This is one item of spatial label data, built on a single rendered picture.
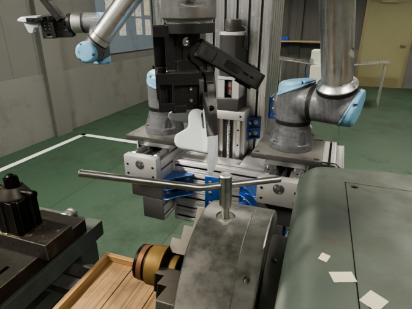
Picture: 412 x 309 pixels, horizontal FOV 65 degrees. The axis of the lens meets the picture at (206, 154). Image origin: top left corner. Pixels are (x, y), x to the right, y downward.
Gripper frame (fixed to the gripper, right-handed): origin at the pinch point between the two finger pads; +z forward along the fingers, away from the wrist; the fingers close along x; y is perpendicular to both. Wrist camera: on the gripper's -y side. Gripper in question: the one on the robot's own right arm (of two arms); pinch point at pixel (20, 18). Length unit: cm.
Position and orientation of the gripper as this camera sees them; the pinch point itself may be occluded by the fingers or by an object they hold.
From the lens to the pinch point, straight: 156.0
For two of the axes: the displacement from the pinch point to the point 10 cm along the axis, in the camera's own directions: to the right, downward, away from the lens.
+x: 0.1, -5.0, 8.7
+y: 0.1, 8.7, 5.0
